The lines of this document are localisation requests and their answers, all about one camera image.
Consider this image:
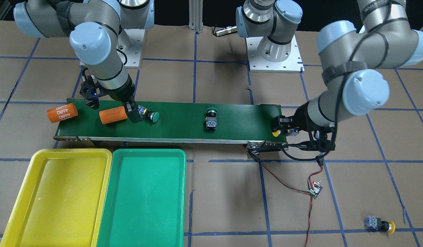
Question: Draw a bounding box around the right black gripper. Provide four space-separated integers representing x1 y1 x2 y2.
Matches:
80 70 144 123

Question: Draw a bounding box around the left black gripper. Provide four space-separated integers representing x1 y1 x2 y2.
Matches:
270 103 337 153

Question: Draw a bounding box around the plain orange cylinder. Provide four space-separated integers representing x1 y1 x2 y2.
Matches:
99 106 128 125

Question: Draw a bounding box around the orange cylinder with white text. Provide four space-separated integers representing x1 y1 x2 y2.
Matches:
47 103 78 122

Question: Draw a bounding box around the green push button switch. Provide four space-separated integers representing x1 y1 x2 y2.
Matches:
205 107 217 131

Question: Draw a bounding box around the yellow push button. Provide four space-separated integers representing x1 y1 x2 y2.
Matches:
364 216 396 234
272 128 299 137

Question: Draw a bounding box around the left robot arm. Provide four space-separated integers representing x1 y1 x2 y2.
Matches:
236 0 423 153

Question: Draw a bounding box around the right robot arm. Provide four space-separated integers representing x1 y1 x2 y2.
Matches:
13 0 159 122

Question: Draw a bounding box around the green conveyor belt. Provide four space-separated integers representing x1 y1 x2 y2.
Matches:
54 98 287 152

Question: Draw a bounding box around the small motor controller board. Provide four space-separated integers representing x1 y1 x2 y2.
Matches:
307 181 323 199

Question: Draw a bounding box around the green plastic tray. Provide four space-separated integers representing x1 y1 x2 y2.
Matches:
96 149 187 247

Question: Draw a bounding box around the yellow plastic tray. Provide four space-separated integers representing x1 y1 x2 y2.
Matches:
0 148 112 247

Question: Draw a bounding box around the red black power wire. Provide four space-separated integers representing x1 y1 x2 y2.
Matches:
241 144 325 247

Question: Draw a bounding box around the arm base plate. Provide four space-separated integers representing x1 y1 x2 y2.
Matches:
80 30 144 69
245 36 305 73

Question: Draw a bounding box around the aluminium frame post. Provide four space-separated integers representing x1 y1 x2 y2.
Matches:
188 0 203 32

